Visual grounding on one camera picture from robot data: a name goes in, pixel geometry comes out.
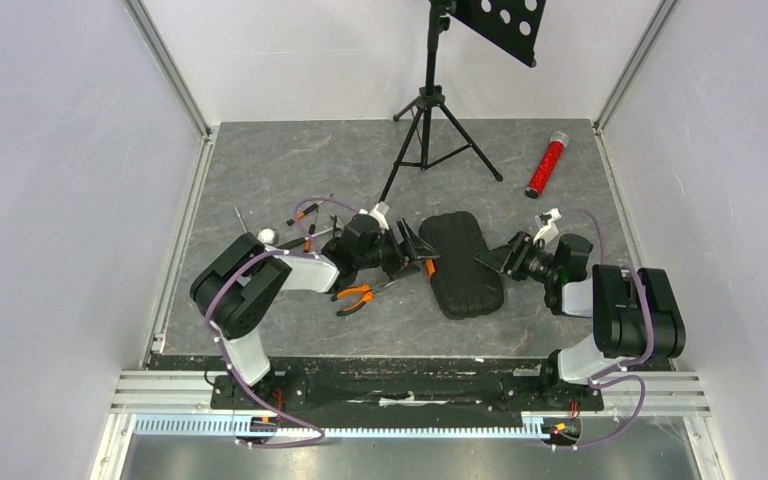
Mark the red glitter tube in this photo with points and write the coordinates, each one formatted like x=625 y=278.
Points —
x=554 y=151

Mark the black music stand tripod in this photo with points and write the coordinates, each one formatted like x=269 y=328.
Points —
x=511 y=26

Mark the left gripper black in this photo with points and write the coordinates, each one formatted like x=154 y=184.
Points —
x=396 y=269

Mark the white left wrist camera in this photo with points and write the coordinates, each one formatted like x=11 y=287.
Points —
x=379 y=213

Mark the large orange-handled screwdriver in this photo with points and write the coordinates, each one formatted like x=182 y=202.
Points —
x=430 y=268

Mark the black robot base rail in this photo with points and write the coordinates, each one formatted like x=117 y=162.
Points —
x=419 y=392

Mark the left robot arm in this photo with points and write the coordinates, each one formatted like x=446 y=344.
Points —
x=237 y=289

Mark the black plastic tool case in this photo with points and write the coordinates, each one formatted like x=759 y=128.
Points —
x=462 y=287

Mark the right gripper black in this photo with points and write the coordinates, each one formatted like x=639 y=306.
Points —
x=516 y=255

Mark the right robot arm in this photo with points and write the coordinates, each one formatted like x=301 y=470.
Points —
x=635 y=315

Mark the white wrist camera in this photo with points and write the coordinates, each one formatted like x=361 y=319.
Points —
x=379 y=213
x=547 y=228

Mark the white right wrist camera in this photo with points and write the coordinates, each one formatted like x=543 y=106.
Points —
x=547 y=228

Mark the orange-handled pliers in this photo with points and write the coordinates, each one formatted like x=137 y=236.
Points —
x=357 y=298

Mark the claw hammer black handle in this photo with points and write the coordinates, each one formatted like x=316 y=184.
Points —
x=291 y=244

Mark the small orange-black precision screwdriver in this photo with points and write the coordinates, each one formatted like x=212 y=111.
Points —
x=309 y=208

